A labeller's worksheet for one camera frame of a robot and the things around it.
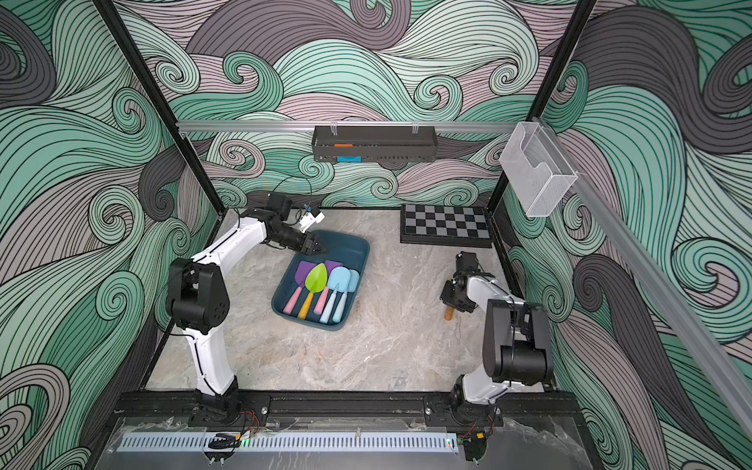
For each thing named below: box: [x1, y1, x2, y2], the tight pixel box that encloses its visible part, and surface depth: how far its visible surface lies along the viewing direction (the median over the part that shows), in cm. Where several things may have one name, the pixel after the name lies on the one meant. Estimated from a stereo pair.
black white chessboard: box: [400, 203, 493, 249], surface depth 113 cm
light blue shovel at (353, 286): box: [331, 268, 361, 324], surface depth 97 cm
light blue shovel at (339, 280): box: [319, 266, 351, 325], surface depth 97 cm
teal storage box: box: [271, 230, 371, 331], surface depth 96 cm
